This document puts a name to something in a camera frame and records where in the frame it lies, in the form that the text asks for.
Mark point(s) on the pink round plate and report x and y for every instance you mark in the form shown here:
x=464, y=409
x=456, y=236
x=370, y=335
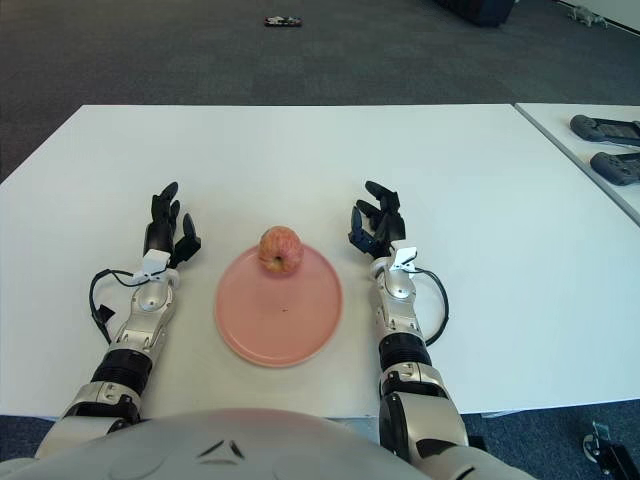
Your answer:
x=280, y=325

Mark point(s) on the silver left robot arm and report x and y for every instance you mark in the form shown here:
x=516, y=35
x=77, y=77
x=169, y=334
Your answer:
x=150, y=310

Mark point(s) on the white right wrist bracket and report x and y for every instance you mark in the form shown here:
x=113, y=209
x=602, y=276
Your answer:
x=404, y=257

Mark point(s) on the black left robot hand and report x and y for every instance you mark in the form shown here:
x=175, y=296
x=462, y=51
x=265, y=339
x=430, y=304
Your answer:
x=160, y=235

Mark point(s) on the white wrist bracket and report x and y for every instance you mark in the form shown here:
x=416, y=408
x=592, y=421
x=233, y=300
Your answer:
x=156, y=262
x=404, y=257

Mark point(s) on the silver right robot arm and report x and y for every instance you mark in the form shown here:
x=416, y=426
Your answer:
x=395, y=287

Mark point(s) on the white side table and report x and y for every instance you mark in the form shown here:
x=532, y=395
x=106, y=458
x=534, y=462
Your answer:
x=587, y=150

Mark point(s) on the small grey toy figure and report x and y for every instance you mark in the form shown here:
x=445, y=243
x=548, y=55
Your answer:
x=587, y=15

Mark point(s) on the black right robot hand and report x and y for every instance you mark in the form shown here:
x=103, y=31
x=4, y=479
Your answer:
x=392, y=225

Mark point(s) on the red yellow apple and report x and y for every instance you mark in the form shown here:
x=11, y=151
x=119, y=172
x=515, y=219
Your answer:
x=281, y=250

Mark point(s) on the dark blue bag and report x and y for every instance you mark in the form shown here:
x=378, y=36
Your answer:
x=475, y=11

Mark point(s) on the grey game controller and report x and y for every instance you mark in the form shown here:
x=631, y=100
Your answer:
x=600, y=128
x=616, y=169

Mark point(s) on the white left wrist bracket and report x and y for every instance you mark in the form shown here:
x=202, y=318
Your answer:
x=156, y=262

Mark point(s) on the black caster wheel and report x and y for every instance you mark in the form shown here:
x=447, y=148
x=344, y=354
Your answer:
x=595, y=445

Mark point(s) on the small black red floor item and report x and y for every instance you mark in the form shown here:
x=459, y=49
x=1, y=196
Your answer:
x=283, y=21

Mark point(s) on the grey robot torso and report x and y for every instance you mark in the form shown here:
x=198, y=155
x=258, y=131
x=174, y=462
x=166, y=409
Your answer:
x=225, y=440

